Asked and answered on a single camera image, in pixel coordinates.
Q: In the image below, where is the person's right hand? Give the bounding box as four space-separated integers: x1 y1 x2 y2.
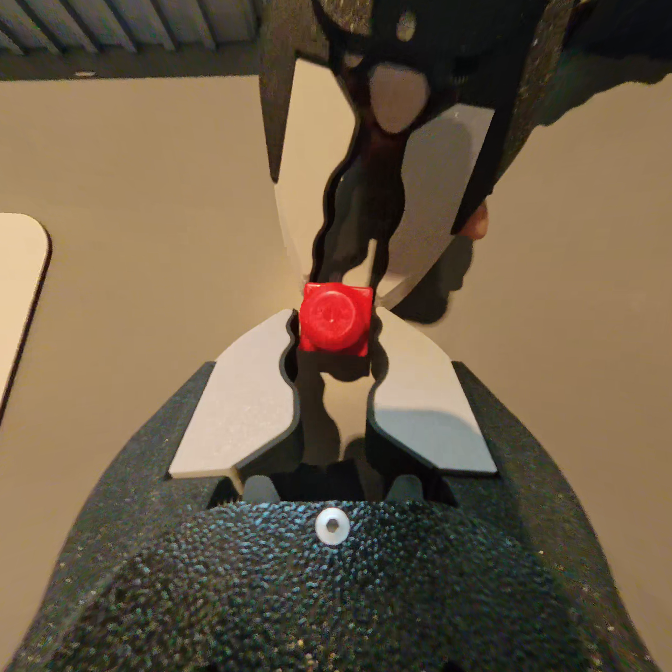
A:
459 201 490 242

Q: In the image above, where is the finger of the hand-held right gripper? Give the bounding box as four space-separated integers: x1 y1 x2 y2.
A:
374 102 495 312
273 58 363 283

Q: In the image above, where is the grey ribbed plastic bin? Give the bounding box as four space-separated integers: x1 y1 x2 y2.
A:
0 0 263 56

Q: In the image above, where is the red single-stud block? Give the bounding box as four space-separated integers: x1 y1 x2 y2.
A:
298 282 375 358

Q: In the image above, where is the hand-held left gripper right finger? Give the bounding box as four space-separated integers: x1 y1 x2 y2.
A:
366 306 499 477

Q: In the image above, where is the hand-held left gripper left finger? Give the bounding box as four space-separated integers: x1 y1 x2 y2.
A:
168 308 304 481

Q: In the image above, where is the person's right forearm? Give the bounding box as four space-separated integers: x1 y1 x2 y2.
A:
546 0 672 127

